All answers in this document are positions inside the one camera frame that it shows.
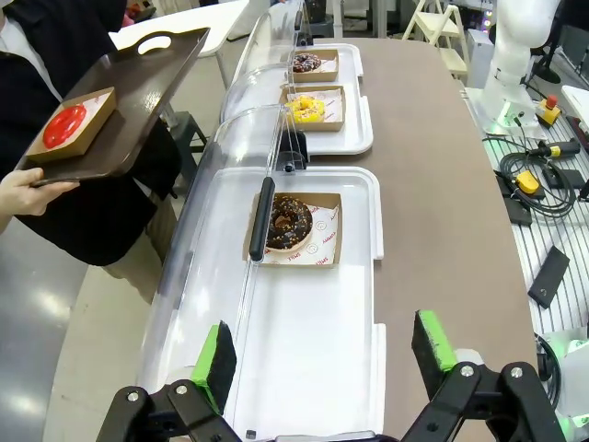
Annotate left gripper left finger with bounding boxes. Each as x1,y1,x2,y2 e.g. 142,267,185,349
96,320,240,442

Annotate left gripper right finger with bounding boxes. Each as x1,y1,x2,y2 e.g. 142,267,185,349
404,309,567,442

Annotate red glazed donut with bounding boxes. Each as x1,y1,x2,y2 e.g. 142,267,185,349
42,103,87,149

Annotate dark brown serving tray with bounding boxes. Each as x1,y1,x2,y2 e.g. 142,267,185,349
17,27,212,188

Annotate dark chocolate donut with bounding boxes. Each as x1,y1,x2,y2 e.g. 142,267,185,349
290,48,341,84

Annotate chocolate donut white drizzle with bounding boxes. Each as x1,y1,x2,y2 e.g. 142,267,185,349
293,52,322,74

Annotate person's right forearm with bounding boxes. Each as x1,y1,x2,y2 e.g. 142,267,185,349
0,211,22,236

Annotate chocolate sprinkle donut in box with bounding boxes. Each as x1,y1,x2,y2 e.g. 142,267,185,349
242,192,343,270

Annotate chocolate donut orange sprinkles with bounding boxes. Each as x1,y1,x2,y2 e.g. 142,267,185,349
264,193,314,252

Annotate person in black top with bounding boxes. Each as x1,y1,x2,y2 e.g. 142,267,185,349
0,0,181,305

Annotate yellow frosted donut in box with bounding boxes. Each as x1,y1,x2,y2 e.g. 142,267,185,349
279,85,346,134

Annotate yellow sprinkled donut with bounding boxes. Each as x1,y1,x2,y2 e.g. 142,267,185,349
284,94,327,125

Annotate person's right hand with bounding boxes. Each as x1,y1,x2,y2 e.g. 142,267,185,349
0,168,80,220

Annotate white display tray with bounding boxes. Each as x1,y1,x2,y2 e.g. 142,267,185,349
275,43,375,157
209,165,387,442

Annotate black flat box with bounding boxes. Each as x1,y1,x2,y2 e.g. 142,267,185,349
527,246,571,308

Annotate aluminium slotted mounting plate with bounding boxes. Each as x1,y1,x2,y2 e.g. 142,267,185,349
464,87,589,442

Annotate black flat pad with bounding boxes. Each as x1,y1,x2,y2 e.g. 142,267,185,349
494,169,534,227

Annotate black yellow handheld device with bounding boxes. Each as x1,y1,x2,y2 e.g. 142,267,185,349
533,140,582,161

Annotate black step stool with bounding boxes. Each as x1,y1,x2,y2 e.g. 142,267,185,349
158,110,208,172

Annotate yellow emergency stop box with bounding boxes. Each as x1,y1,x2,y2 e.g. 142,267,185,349
536,95,562,129

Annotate white step ladder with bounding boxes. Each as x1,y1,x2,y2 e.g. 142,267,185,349
402,0,471,75

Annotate white table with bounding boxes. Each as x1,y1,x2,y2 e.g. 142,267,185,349
108,0,250,88

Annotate clear display lid black handle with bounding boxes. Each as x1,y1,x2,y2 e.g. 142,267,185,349
219,0,308,125
137,103,289,418

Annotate black cable bundle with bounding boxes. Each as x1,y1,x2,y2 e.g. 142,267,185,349
499,151,577,216

